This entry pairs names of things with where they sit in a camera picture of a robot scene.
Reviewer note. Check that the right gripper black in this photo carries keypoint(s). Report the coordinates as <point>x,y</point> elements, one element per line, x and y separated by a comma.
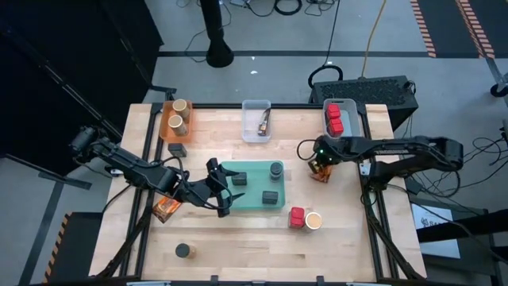
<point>323,161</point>

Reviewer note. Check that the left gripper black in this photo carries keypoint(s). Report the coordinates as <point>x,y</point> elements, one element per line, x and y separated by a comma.
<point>216,186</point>

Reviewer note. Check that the black pepper tin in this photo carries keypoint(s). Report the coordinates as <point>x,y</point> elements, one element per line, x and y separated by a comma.
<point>270,197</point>
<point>177,150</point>
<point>239,178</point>

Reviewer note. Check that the taco seasoning packet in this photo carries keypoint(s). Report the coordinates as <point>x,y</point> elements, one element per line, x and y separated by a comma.
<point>166,209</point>
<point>322,177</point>
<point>263,125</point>

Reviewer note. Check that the purple label spice jar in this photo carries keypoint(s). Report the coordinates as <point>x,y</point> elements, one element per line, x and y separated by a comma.
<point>275,171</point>

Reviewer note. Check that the black lid gold jar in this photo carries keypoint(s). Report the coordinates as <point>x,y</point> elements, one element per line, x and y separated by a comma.
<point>182,250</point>

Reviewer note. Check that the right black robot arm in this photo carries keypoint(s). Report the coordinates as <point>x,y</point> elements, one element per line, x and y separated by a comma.
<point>397,149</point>

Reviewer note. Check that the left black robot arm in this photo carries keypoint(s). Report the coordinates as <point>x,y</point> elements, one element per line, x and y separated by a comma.
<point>135,171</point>

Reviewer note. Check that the teal translucent tray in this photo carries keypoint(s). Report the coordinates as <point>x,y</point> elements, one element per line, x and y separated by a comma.
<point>254,190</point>

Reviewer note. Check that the grey plastic bin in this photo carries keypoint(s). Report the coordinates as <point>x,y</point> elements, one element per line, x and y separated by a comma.
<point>351,119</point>

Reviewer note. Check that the clear plastic bin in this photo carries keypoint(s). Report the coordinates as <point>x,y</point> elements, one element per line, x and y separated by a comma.
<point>250,123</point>

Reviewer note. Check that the orange translucent bin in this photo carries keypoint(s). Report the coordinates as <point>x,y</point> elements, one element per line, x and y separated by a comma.
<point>187,137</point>

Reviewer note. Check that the black perforated computer case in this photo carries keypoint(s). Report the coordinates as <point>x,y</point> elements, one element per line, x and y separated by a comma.
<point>365,93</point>

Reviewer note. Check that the black power adapter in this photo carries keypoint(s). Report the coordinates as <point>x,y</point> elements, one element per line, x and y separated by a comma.
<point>414,185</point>

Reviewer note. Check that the white printed sign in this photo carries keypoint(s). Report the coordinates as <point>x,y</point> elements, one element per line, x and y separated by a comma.
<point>434,238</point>

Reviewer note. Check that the black pole stand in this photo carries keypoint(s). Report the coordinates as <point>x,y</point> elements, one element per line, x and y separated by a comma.
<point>216,39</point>

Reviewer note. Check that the black yellow-striped floor plate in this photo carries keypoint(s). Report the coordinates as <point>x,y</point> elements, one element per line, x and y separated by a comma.
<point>79,250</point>

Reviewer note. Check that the black orange-striped floor mat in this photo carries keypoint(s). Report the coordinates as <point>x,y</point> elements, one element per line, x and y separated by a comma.
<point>444,28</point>

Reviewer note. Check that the black curtain partition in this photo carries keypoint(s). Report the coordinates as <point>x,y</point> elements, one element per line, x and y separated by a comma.
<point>59,79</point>

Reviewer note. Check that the silver frame bracket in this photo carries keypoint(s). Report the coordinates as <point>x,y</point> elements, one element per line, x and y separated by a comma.
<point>364,168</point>

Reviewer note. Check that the black aluminium table frame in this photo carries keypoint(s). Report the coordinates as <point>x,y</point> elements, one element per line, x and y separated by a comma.
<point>297,105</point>

